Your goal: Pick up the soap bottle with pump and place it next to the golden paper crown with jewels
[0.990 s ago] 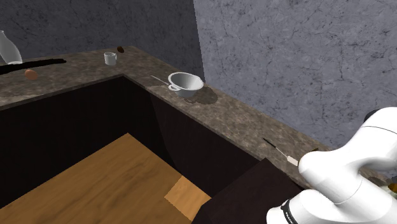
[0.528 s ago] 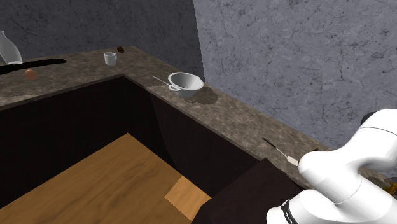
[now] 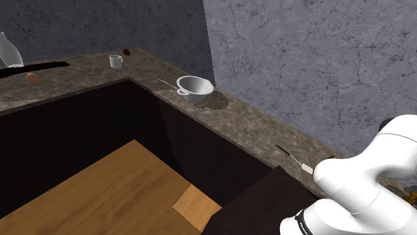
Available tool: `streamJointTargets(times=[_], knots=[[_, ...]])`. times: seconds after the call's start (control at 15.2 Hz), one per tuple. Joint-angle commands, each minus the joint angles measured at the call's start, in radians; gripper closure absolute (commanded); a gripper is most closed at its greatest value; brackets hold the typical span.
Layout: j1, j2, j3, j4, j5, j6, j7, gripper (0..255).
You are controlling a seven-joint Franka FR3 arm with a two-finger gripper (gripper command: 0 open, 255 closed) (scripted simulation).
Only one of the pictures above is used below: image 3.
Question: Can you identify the clear glass bottle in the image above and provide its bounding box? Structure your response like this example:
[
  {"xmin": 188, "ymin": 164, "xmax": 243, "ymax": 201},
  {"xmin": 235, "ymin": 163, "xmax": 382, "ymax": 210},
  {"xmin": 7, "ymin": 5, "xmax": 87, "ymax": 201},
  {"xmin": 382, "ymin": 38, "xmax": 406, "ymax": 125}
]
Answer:
[{"xmin": 0, "ymin": 31, "xmax": 25, "ymax": 69}]

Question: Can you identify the spatula with black handle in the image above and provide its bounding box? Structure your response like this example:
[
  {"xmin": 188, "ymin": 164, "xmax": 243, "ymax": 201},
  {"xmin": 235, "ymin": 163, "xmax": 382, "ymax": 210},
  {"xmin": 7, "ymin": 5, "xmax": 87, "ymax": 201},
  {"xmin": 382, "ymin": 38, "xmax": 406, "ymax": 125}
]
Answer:
[{"xmin": 276, "ymin": 144, "xmax": 315, "ymax": 175}]

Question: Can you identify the small yellow object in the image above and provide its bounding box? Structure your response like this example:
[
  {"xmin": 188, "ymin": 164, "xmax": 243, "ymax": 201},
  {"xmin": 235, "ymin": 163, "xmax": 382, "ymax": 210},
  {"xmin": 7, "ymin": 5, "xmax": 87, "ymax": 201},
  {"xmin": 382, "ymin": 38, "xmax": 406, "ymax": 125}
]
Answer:
[{"xmin": 403, "ymin": 190, "xmax": 417, "ymax": 206}]

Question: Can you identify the white colander bowl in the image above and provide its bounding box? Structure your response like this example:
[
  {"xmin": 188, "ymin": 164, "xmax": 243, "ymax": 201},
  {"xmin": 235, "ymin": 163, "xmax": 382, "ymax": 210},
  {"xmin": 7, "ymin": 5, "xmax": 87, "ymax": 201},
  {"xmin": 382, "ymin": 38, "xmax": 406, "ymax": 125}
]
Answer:
[{"xmin": 176, "ymin": 75, "xmax": 215, "ymax": 103}]

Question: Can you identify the thin silver utensil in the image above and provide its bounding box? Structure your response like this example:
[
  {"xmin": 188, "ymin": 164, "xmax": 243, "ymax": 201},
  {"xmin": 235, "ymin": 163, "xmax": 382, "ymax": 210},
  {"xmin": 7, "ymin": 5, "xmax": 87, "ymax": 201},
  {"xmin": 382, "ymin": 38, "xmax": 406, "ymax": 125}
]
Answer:
[{"xmin": 158, "ymin": 78, "xmax": 178, "ymax": 90}]

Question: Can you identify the brown egg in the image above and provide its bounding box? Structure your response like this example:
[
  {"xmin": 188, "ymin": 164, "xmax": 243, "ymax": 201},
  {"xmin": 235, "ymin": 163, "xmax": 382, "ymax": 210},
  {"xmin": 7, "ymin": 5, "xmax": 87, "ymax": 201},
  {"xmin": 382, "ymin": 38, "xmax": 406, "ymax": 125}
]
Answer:
[{"xmin": 25, "ymin": 72, "xmax": 41, "ymax": 85}]

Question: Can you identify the white mug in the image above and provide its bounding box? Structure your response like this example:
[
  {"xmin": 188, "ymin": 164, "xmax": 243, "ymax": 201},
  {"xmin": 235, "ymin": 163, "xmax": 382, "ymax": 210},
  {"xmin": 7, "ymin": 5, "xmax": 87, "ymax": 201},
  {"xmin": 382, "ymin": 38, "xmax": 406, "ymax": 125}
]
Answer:
[{"xmin": 109, "ymin": 54, "xmax": 124, "ymax": 69}]

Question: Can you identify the dark robot stand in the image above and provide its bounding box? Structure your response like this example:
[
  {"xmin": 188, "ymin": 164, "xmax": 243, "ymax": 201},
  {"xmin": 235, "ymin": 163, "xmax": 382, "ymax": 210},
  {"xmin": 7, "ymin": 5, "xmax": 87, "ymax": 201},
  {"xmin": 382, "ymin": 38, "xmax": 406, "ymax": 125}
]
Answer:
[{"xmin": 200, "ymin": 165, "xmax": 319, "ymax": 235}]

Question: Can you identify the dark kitchen counter cabinet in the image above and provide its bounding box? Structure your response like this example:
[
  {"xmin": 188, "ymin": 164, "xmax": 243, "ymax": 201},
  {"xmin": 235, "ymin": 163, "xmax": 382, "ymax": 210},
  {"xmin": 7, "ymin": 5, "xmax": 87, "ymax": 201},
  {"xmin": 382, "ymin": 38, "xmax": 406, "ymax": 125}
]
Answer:
[{"xmin": 0, "ymin": 77, "xmax": 274, "ymax": 220}]

